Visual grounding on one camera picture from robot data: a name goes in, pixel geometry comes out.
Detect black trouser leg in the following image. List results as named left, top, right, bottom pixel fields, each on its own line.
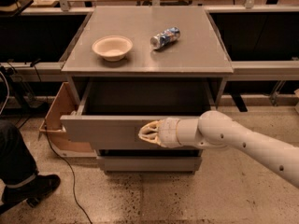
left=0, top=120, right=37, bottom=189

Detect white items in box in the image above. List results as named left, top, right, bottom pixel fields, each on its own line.
left=70, top=110, right=77, bottom=115

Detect grey lower drawer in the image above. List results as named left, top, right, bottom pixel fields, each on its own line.
left=96, top=156, right=202, bottom=173

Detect black shoe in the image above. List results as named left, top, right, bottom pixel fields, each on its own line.
left=2, top=175, right=61, bottom=204

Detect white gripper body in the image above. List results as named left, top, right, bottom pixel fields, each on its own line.
left=158, top=118, right=180, bottom=148

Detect brown wooden box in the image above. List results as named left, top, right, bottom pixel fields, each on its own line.
left=39, top=82, right=94, bottom=157

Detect grey top drawer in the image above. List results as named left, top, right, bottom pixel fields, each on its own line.
left=61, top=78, right=214, bottom=150

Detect white paper bowl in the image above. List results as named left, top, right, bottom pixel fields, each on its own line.
left=92, top=35, right=133, bottom=62

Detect black floor cable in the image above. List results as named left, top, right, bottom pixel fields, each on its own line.
left=43, top=121, right=93, bottom=224

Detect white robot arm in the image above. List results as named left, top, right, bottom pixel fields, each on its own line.
left=138, top=110, right=299, bottom=188

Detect grey drawer cabinet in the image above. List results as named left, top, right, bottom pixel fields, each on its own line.
left=63, top=6, right=233, bottom=115

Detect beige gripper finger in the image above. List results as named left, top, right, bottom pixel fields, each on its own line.
left=139, top=120, right=161, bottom=135
left=139, top=133, right=161, bottom=146

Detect grey drawer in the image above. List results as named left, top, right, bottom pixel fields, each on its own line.
left=61, top=78, right=214, bottom=150
left=96, top=156, right=202, bottom=173

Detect blue silver soda can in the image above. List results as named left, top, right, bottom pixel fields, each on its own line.
left=150, top=27, right=180, bottom=50

